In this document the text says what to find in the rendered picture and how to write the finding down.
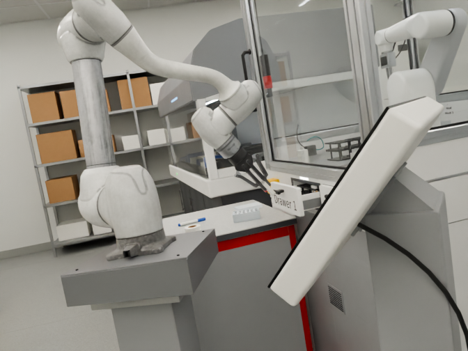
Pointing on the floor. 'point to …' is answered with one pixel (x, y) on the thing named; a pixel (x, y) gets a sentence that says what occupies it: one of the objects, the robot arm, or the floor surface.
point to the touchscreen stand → (413, 281)
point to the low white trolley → (246, 283)
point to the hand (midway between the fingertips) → (267, 188)
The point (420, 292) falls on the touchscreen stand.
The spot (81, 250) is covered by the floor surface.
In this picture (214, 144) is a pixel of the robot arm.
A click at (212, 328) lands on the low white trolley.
